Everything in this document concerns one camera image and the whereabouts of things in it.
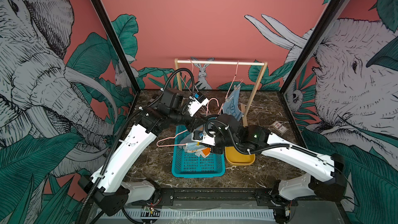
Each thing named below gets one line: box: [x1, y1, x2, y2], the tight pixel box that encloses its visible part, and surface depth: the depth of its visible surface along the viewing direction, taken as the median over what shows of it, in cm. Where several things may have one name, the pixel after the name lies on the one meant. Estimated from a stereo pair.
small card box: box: [270, 120, 289, 136], surface depth 100 cm
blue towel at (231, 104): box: [222, 84, 244, 122], surface depth 99 cm
